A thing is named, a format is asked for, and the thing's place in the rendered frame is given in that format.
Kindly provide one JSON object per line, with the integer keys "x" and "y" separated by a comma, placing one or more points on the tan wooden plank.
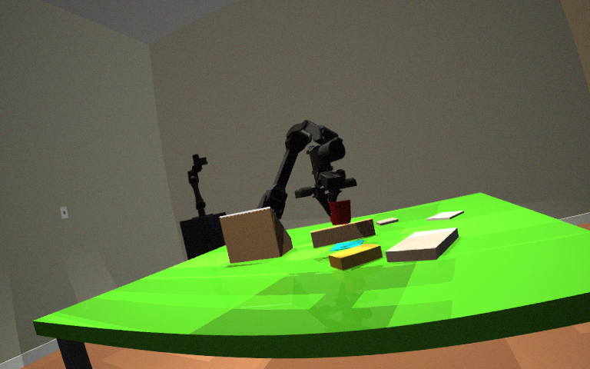
{"x": 342, "y": 233}

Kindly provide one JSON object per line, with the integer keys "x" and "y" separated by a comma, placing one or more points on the red cup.
{"x": 340, "y": 212}

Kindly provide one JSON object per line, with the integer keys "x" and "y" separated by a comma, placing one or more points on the white flat square pad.
{"x": 444, "y": 215}

